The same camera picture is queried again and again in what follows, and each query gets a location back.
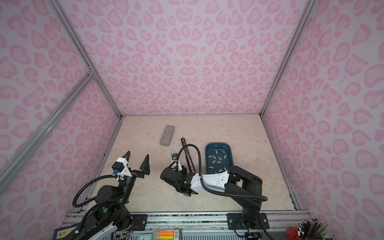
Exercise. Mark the blue book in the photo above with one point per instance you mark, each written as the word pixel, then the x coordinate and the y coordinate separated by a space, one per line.
pixel 61 233

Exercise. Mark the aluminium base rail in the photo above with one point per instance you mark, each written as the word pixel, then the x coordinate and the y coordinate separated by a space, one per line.
pixel 206 225

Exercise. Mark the teal plastic tray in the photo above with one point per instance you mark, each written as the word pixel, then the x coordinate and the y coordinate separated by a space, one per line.
pixel 219 158

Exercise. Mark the grey stone block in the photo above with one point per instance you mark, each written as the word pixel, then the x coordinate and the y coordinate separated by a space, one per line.
pixel 167 135

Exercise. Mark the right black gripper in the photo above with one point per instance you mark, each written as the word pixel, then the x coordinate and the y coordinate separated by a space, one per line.
pixel 184 170

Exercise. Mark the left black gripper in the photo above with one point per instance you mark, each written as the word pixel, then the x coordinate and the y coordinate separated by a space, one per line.
pixel 143 171

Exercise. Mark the orange highlighter box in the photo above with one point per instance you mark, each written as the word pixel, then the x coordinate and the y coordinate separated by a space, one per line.
pixel 168 235

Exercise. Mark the black stapler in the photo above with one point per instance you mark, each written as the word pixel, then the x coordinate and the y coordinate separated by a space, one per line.
pixel 189 161

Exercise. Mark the pencil holder with pencils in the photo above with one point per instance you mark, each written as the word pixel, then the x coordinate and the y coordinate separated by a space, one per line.
pixel 313 229

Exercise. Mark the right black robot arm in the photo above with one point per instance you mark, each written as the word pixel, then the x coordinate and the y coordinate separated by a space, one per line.
pixel 236 183

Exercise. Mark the red container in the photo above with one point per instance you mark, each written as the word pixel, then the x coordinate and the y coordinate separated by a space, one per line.
pixel 292 233

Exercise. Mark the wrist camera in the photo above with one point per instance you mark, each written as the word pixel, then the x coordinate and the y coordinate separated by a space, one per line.
pixel 120 169
pixel 175 163

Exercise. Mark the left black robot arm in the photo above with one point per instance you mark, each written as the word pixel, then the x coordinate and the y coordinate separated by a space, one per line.
pixel 110 214

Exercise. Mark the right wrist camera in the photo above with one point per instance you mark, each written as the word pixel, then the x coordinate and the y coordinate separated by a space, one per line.
pixel 175 163

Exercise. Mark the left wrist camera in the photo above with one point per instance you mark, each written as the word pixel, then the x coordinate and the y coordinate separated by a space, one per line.
pixel 120 169

